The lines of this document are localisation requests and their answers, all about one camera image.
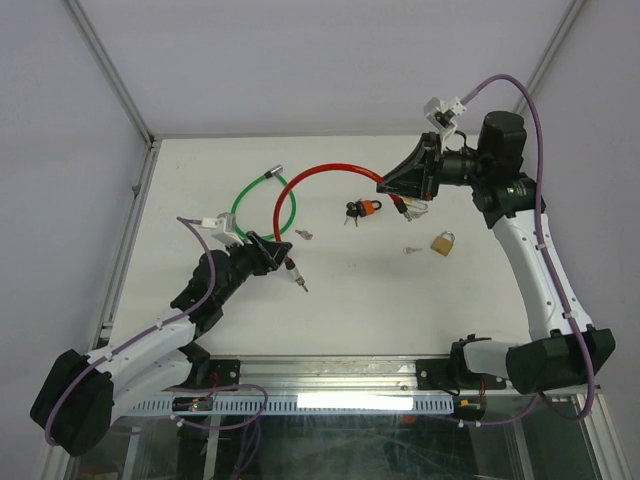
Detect large brass padlock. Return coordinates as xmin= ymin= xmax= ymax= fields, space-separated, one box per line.
xmin=430 ymin=231 xmax=456 ymax=256

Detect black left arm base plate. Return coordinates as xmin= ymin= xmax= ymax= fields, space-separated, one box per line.
xmin=176 ymin=358 xmax=241 ymax=390

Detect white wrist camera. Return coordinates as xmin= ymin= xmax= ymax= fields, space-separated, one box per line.
xmin=423 ymin=97 xmax=467 ymax=147
xmin=200 ymin=212 xmax=242 ymax=246

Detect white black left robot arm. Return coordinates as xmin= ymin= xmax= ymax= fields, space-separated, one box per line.
xmin=29 ymin=232 xmax=293 ymax=457

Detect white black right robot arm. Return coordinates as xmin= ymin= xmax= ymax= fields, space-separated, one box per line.
xmin=377 ymin=111 xmax=616 ymax=394

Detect green cable lock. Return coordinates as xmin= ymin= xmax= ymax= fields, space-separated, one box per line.
xmin=230 ymin=164 xmax=288 ymax=240

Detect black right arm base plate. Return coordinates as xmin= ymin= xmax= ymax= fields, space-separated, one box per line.
xmin=415 ymin=358 xmax=463 ymax=392

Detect silver keys of green lock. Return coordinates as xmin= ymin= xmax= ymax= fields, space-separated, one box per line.
xmin=295 ymin=229 xmax=313 ymax=240

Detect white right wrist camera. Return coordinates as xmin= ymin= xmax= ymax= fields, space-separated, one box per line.
xmin=423 ymin=97 xmax=467 ymax=147

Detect red cable lock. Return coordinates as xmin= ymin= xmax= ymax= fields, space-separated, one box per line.
xmin=272 ymin=162 xmax=416 ymax=294

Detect keys of orange padlock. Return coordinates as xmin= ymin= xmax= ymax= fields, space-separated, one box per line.
xmin=344 ymin=201 xmax=361 ymax=227

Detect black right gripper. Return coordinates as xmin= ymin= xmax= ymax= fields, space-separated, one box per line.
xmin=376 ymin=132 xmax=491 ymax=202

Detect orange black padlock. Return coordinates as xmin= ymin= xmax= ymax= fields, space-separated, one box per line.
xmin=355 ymin=199 xmax=382 ymax=218

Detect aluminium mounting rail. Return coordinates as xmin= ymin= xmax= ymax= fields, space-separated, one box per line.
xmin=62 ymin=353 xmax=601 ymax=396

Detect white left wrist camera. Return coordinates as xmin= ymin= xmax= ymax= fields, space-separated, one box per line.
xmin=200 ymin=212 xmax=242 ymax=246

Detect small brass long-shackle padlock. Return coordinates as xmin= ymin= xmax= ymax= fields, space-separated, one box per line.
xmin=403 ymin=197 xmax=429 ymax=213

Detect silver keys of red lock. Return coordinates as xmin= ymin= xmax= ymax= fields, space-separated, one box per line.
xmin=296 ymin=277 xmax=309 ymax=292

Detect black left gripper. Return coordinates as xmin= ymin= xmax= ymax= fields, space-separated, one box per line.
xmin=216 ymin=230 xmax=291 ymax=305

